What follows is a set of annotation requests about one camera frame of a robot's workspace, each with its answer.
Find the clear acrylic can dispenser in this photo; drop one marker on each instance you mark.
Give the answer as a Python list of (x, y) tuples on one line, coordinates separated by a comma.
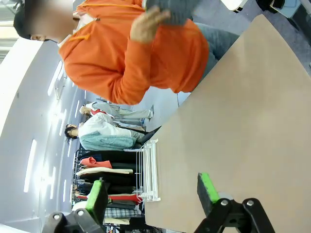
[(151, 170)]

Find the blue jeans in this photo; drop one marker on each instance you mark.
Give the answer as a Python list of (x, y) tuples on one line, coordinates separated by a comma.
[(218, 41)]

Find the black-haired mannequin white shirt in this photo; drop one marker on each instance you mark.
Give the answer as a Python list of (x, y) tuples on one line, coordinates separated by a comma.
[(104, 127)]

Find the teal fleece garment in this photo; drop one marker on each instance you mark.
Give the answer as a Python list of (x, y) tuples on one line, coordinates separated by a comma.
[(107, 143)]

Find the grey plastic basket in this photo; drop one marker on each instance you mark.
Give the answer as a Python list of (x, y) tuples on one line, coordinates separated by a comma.
[(179, 12)]

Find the person in orange hoodie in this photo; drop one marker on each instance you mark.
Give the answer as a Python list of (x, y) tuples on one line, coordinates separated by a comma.
[(102, 55)]

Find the person's left hand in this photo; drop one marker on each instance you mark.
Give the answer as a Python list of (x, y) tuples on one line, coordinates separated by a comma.
[(145, 26)]

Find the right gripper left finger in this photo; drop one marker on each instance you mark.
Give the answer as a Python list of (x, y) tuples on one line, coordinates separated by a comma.
[(97, 196)]

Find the rack of dark garments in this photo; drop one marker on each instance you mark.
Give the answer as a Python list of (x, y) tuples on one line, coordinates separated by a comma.
[(109, 184)]

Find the person's left forearm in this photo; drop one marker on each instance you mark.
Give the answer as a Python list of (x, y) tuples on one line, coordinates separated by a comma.
[(136, 72)]

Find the mannequin in grey suit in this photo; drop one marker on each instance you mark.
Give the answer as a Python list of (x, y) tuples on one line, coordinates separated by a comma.
[(121, 112)]

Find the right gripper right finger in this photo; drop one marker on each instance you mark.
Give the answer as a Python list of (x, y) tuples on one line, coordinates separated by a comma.
[(207, 191)]

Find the white side table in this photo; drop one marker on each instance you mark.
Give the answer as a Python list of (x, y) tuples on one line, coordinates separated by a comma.
[(233, 3)]

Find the person's head black hair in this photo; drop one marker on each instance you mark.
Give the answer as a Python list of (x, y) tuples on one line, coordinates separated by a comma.
[(36, 14)]

